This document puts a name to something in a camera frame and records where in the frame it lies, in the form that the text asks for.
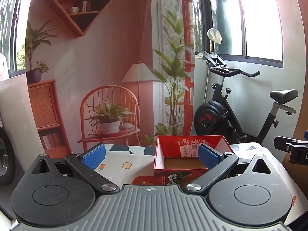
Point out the red strawberry cardboard box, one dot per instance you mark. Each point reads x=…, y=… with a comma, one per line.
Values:
x=168, y=149

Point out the black framed window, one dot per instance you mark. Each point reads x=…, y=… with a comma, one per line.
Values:
x=12, y=28
x=259, y=16

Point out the wall poster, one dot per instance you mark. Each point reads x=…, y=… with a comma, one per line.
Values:
x=72, y=65

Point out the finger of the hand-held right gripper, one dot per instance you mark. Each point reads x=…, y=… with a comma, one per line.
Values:
x=284, y=143
x=306, y=135

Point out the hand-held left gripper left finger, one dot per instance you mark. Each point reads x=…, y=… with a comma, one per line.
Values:
x=93, y=156

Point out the brown wooden panel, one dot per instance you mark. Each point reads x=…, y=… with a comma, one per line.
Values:
x=288, y=170

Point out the red bear mat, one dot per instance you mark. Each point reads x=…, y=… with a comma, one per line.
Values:
x=144, y=180

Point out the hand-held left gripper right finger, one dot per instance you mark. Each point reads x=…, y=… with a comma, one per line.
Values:
x=209, y=156

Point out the black exercise bike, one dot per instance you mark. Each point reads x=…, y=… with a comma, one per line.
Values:
x=211, y=118

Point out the white plastic bag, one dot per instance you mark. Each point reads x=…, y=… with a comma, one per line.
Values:
x=214, y=35

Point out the dark round wheel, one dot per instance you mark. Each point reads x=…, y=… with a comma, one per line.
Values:
x=6, y=156

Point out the white printed tablecloth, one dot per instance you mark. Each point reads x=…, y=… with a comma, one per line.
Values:
x=115, y=157

